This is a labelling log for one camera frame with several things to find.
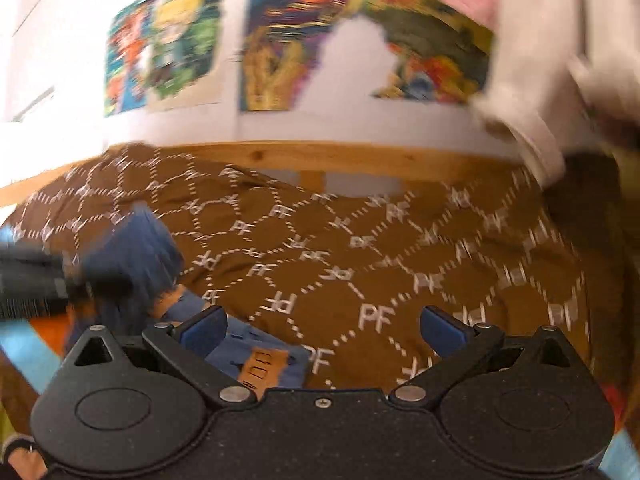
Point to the white wall pipe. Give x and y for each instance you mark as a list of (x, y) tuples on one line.
[(232, 85)]

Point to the blue cartoon wall poster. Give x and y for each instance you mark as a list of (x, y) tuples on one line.
[(125, 60)]

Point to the blue printed pants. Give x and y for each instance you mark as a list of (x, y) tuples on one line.
[(137, 250)]

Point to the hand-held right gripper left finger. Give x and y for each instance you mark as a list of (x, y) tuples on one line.
[(202, 332)]

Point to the torn dark colourful wall poster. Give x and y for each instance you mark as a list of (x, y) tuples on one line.
[(435, 55)]

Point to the colourful patchwork bed sheet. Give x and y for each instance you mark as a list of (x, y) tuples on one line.
[(30, 360)]

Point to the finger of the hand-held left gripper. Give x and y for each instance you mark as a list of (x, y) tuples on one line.
[(97, 282)]

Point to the swirly colourful wall poster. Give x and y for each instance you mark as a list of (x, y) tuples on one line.
[(285, 30)]

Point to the wooden bed frame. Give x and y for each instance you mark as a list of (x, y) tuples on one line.
[(280, 157)]

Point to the brown patterned blanket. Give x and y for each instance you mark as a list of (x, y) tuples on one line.
[(380, 240)]

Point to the blond cartoon figure wall poster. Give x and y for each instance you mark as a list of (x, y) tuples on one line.
[(185, 45)]

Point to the white folded cloth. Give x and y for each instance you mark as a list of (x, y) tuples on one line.
[(605, 85)]

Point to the white hanging shirt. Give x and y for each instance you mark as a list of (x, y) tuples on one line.
[(540, 60)]

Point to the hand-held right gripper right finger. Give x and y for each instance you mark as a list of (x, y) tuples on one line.
[(442, 332)]

